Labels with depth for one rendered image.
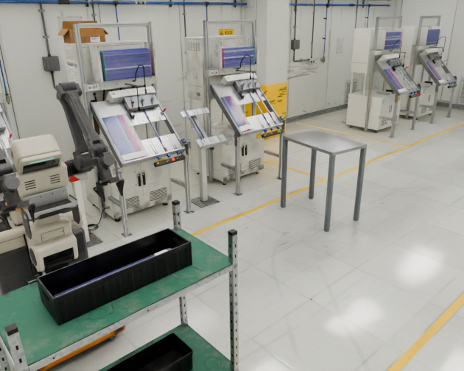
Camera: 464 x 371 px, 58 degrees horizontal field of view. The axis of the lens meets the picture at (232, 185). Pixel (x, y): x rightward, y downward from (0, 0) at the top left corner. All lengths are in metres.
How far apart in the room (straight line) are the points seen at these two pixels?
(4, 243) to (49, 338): 1.22
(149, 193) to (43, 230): 2.18
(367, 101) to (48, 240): 6.28
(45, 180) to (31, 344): 1.02
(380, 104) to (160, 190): 4.45
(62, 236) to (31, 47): 3.36
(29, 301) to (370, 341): 2.05
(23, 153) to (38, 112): 3.35
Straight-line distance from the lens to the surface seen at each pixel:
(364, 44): 7.77
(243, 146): 5.19
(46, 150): 2.29
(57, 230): 2.50
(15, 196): 2.01
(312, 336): 2.94
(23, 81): 5.52
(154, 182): 4.49
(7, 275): 2.82
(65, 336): 1.58
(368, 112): 7.78
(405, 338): 3.07
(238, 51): 5.12
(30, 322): 1.70
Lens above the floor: 1.93
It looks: 22 degrees down
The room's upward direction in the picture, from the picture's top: 1 degrees counter-clockwise
